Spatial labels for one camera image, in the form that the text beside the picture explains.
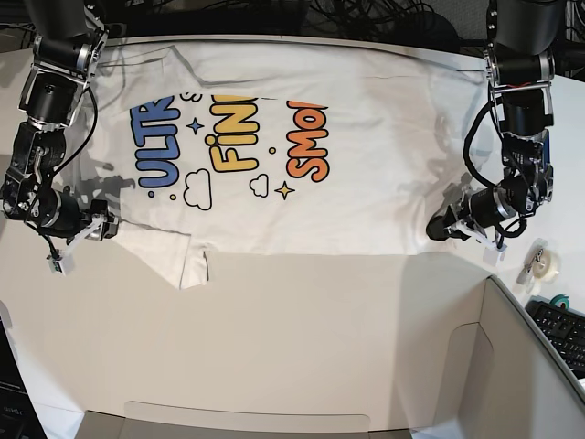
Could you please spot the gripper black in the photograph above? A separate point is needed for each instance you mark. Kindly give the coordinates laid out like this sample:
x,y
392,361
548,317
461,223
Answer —
x,y
108,222
453,220

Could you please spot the white graphic t-shirt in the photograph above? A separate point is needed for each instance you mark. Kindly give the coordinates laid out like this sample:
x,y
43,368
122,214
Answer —
x,y
271,149

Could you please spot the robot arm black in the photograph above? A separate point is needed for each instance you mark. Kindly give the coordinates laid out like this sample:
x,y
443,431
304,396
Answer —
x,y
520,66
67,48

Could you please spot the clear tape dispenser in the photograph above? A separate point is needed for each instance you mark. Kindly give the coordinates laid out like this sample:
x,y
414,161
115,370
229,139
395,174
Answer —
x,y
541,266

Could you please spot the beige partition panel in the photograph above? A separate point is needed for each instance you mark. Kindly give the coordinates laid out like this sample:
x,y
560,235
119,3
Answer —
x,y
502,379

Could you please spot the green tape roll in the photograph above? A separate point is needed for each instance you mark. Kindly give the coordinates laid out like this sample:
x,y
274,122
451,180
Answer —
x,y
560,301

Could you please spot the black computer keyboard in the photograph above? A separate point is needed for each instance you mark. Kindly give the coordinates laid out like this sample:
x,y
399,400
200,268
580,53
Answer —
x,y
565,331

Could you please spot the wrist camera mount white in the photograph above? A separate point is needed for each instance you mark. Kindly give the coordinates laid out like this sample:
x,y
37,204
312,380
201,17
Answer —
x,y
477,215
62,262

